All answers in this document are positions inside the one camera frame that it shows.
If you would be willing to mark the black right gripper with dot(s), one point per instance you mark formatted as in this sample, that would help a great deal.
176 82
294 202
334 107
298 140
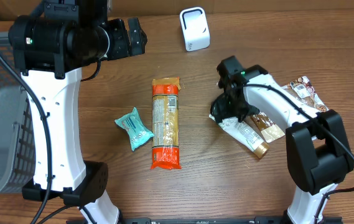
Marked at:
224 109

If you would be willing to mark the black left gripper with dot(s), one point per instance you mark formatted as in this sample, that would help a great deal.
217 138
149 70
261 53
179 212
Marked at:
136 40

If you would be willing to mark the white cream tube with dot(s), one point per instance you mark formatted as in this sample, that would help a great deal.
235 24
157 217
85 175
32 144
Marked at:
246 135

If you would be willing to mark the beige bread snack pouch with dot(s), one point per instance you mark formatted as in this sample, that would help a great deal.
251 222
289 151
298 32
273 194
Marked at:
301 99

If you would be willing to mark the orange spaghetti packet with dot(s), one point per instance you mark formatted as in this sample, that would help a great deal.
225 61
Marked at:
165 123

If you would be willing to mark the teal wet wipes pack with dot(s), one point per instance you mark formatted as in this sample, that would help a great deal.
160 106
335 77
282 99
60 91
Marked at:
136 130

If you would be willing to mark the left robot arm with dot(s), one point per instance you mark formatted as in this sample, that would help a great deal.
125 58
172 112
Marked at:
50 52

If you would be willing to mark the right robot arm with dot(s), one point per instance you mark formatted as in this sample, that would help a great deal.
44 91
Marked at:
319 158

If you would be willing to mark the white barcode scanner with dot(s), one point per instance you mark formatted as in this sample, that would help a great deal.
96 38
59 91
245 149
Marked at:
194 28

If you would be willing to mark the grey plastic mesh basket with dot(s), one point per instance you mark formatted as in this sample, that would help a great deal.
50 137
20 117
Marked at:
17 151

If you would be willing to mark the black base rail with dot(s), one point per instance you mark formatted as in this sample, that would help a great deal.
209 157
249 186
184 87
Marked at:
256 220

